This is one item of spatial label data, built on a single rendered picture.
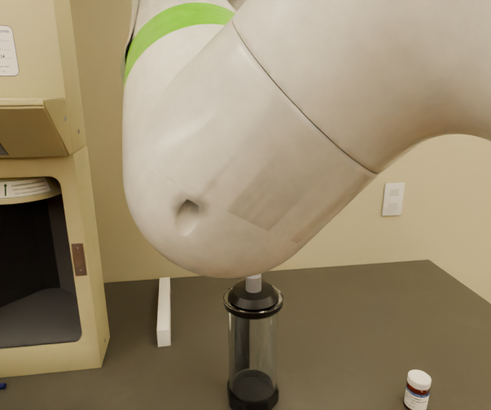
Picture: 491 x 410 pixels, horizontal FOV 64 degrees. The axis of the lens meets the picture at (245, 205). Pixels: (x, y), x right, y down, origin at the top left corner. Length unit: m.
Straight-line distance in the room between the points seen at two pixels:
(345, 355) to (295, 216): 0.81
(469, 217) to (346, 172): 1.44
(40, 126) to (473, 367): 0.98
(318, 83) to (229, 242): 0.08
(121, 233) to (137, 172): 1.08
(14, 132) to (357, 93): 0.63
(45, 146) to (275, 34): 0.61
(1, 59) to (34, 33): 0.07
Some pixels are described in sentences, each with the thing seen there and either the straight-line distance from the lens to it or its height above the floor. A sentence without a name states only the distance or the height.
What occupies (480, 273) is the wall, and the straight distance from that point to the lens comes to 1.74.
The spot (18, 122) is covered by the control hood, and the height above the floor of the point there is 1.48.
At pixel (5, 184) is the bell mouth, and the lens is 0.86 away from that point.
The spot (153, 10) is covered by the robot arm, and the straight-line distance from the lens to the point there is 0.33.
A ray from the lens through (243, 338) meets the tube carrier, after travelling 0.72.
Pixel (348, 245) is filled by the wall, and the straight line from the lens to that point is 1.41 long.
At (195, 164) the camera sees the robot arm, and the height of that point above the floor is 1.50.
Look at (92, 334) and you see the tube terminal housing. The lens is 0.93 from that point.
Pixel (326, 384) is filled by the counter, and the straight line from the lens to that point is 0.90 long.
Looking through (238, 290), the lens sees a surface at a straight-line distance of 0.71.
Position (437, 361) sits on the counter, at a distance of 1.03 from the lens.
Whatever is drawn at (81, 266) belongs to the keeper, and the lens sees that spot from 0.85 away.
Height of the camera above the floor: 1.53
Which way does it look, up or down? 17 degrees down
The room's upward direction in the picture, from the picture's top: straight up
